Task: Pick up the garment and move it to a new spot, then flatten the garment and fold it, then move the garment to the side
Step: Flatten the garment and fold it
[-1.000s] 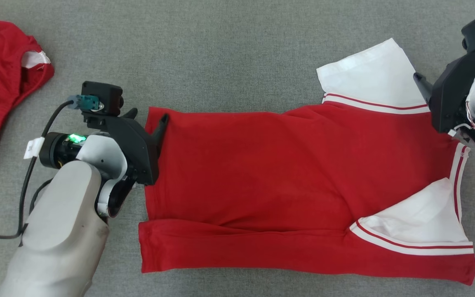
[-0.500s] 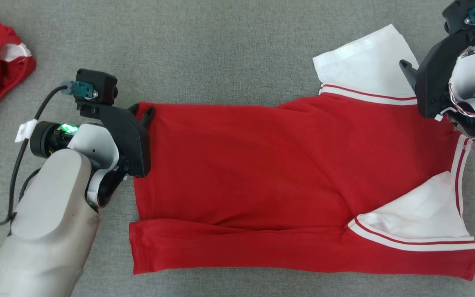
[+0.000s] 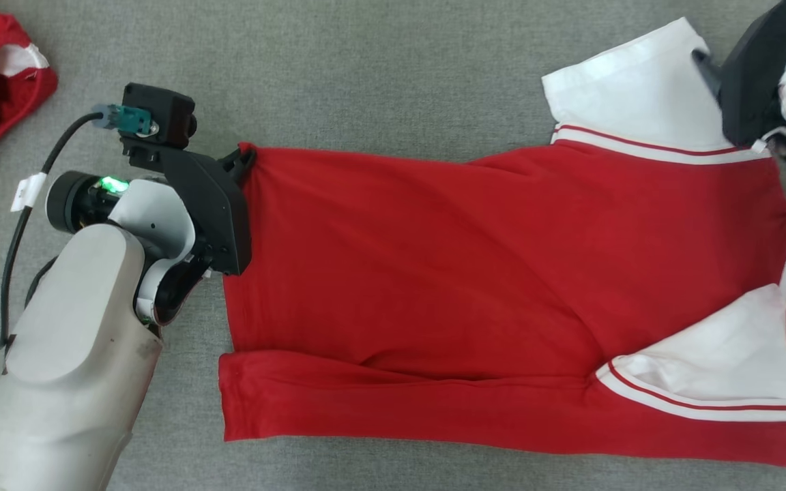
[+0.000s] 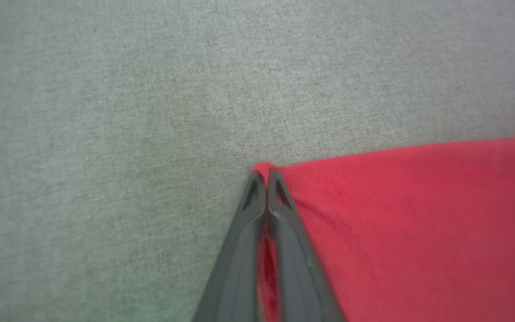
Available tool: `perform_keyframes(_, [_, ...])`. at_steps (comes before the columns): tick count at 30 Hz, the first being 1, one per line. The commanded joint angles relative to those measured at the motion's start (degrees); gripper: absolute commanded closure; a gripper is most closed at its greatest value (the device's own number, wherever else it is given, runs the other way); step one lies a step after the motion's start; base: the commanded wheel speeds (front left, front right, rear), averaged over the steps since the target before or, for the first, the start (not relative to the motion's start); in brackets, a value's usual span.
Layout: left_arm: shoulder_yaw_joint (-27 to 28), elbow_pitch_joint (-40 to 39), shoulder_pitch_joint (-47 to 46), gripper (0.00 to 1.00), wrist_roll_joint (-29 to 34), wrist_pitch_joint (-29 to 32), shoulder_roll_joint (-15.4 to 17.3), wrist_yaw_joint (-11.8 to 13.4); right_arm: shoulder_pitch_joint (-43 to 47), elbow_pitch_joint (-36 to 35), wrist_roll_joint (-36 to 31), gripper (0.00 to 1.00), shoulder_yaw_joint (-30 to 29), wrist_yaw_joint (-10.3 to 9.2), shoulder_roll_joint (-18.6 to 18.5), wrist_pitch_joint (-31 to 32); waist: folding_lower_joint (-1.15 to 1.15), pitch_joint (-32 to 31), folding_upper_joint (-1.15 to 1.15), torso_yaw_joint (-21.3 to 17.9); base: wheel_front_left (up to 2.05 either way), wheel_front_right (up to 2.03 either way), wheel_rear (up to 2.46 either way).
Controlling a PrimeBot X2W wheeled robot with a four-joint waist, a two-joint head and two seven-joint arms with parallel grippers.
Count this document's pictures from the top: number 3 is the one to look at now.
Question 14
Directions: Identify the red jersey with white sleeves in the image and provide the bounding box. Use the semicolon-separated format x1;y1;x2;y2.
218;17;786;475

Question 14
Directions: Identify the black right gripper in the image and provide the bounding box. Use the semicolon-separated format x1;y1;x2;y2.
691;0;786;147

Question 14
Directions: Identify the grey fabric sofa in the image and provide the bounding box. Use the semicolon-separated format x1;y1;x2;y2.
0;0;786;491

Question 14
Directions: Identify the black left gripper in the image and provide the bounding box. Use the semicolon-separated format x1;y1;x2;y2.
119;135;258;277

